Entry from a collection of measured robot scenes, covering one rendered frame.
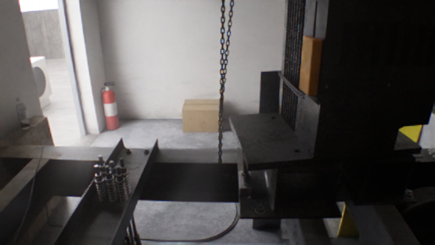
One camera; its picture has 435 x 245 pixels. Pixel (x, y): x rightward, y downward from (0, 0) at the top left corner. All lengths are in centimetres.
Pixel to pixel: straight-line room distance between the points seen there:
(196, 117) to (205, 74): 51
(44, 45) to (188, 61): 537
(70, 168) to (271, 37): 240
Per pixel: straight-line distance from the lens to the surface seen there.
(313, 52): 88
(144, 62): 355
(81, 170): 186
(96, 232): 124
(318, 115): 110
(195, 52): 342
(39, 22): 825
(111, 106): 349
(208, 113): 324
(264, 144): 122
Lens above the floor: 148
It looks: 25 degrees down
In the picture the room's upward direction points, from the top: 1 degrees counter-clockwise
